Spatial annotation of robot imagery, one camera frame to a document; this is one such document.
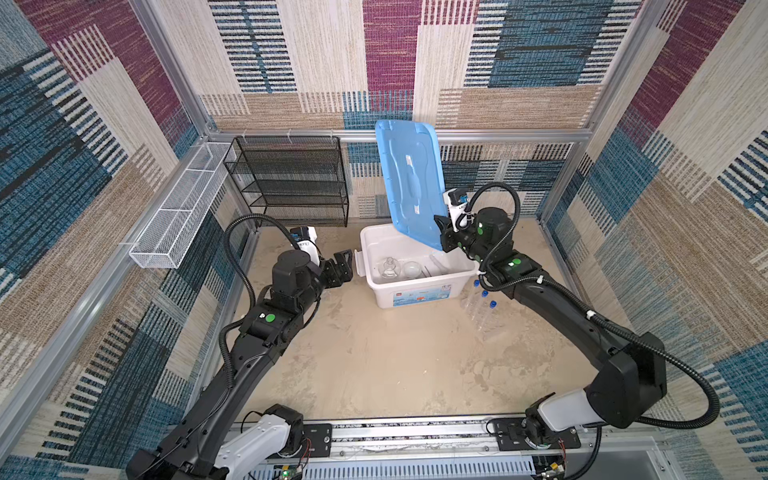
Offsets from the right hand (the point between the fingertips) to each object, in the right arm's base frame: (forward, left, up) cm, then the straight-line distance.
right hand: (438, 218), depth 77 cm
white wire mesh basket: (-6, +65, +3) cm, 65 cm away
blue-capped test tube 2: (-16, -15, -30) cm, 37 cm away
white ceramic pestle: (+6, -6, -31) cm, 32 cm away
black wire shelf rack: (+35, +47, -13) cm, 60 cm away
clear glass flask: (+3, +13, -26) cm, 29 cm away
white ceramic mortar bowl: (+5, +5, -30) cm, 31 cm away
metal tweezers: (+6, 0, -31) cm, 32 cm away
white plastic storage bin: (+10, +16, -20) cm, 27 cm away
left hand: (-9, +25, 0) cm, 26 cm away
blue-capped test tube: (-13, -12, -16) cm, 24 cm away
